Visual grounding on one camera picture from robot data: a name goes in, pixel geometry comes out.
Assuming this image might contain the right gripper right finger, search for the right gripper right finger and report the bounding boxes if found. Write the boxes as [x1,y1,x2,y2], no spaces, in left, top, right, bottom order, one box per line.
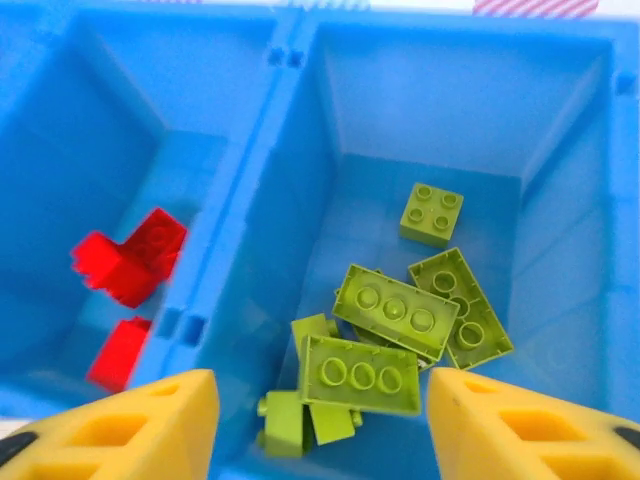
[428,368,640,480]

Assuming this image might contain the lime green square lego brick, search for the lime green square lego brick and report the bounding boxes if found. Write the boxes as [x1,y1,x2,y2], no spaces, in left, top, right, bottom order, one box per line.
[398,181,465,250]

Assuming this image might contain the lime green lego plate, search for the lime green lego plate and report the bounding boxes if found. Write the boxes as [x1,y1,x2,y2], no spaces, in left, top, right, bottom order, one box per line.
[331,263,462,362]
[408,246,516,372]

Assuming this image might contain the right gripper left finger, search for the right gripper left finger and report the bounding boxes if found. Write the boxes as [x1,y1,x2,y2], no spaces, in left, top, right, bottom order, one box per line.
[0,368,222,480]

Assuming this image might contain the blue plastic storage bin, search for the blue plastic storage bin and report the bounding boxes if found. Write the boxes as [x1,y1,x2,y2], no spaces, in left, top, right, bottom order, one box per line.
[0,9,301,426]
[162,9,640,480]

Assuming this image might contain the red lego brick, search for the red lego brick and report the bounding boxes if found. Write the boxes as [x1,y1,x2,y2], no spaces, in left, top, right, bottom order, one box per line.
[84,316,153,394]
[70,230,161,309]
[122,207,189,281]

